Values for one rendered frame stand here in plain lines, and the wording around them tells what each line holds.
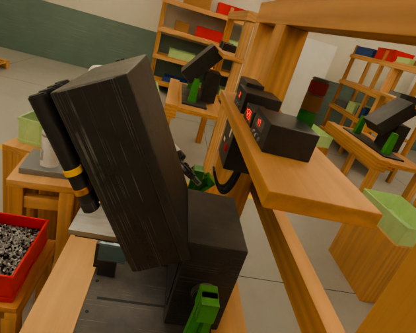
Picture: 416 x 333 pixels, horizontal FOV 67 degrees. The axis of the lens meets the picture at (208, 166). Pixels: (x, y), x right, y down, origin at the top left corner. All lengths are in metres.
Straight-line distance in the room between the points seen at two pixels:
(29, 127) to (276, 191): 1.90
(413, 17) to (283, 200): 0.36
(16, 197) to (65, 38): 7.07
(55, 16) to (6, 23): 1.12
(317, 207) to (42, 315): 0.85
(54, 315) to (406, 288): 0.94
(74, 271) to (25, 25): 8.08
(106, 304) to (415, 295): 0.91
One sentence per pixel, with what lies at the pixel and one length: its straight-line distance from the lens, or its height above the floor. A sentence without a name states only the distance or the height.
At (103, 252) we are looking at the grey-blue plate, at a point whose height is 1.00.
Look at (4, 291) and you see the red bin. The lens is 1.28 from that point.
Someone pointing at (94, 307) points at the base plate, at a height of 0.90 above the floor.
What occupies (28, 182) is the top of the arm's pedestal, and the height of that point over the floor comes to 0.85.
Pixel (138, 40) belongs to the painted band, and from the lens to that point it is 8.32.
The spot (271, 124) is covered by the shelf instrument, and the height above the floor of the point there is 1.61.
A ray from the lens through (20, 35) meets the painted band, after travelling 9.08.
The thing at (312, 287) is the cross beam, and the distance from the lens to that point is 0.88.
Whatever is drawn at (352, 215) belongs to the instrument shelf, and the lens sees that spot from 0.70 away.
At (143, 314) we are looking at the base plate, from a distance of 1.15.
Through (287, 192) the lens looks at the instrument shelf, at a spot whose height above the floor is 1.54.
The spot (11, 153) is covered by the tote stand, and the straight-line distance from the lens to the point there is 2.33.
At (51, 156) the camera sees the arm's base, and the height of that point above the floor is 0.95.
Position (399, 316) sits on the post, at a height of 1.53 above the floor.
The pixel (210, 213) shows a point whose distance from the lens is 1.04.
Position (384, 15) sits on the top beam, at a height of 1.88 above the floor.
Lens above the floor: 1.79
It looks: 24 degrees down
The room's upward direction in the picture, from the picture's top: 16 degrees clockwise
